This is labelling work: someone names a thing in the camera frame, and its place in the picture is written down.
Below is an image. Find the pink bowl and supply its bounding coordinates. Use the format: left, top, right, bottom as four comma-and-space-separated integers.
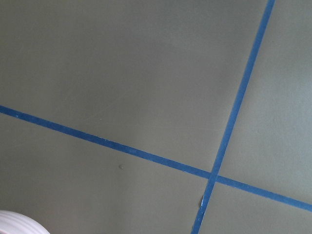
0, 210, 50, 234

